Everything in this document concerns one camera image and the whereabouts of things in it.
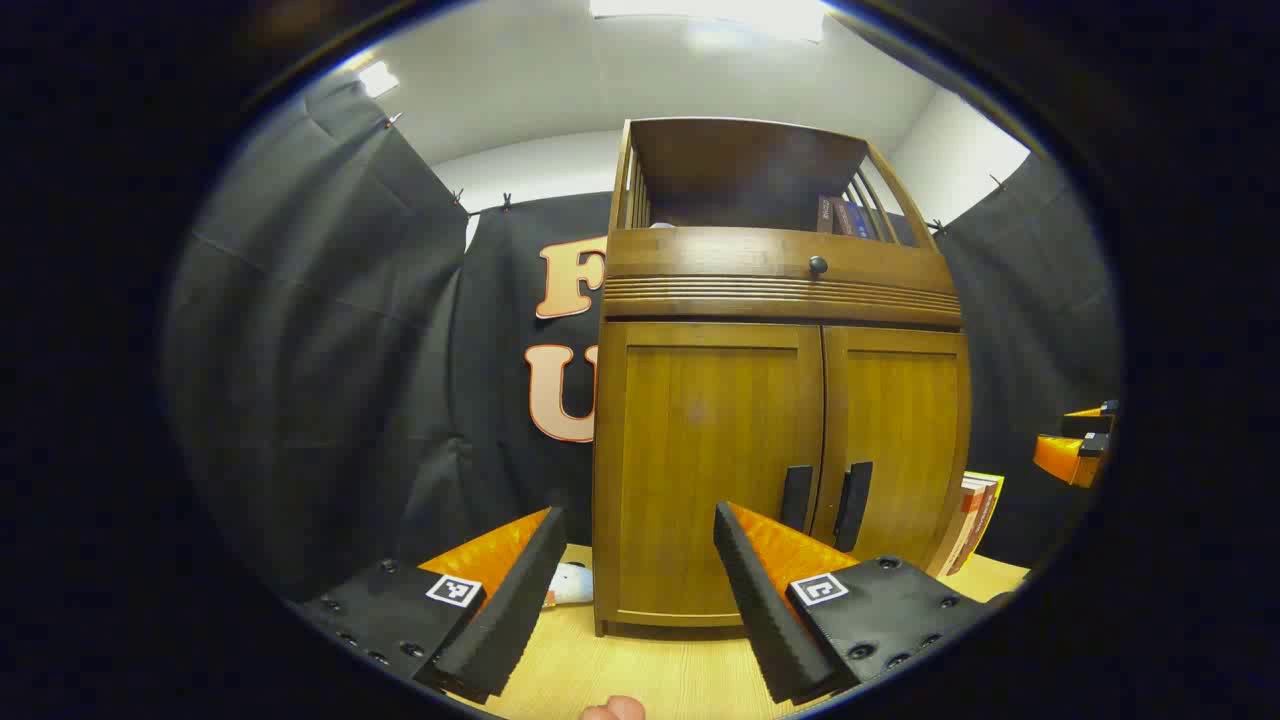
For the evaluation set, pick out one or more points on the blue book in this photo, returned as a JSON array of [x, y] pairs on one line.
[[862, 222]]

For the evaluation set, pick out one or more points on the large ceiling light panel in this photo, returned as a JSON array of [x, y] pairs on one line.
[[700, 12]]

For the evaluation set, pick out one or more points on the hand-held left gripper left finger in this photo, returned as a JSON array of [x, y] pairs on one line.
[[515, 620]]

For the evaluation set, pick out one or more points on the wooden shoe cabinet door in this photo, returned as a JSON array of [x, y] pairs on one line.
[[700, 450], [910, 430]]

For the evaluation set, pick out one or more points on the small ceiling light panel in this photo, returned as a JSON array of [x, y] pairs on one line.
[[378, 79]]

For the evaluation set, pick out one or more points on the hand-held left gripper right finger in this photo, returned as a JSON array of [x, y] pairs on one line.
[[765, 620]]

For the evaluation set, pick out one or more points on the black backdrop cloth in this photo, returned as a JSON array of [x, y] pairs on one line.
[[330, 350]]

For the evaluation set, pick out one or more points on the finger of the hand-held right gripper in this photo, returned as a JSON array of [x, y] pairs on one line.
[[1092, 422], [1065, 462]]

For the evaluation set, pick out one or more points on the wooden double-door shoe cabinet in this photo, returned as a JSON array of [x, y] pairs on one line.
[[700, 250]]

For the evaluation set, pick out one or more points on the white plush toy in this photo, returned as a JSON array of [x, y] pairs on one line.
[[572, 585]]

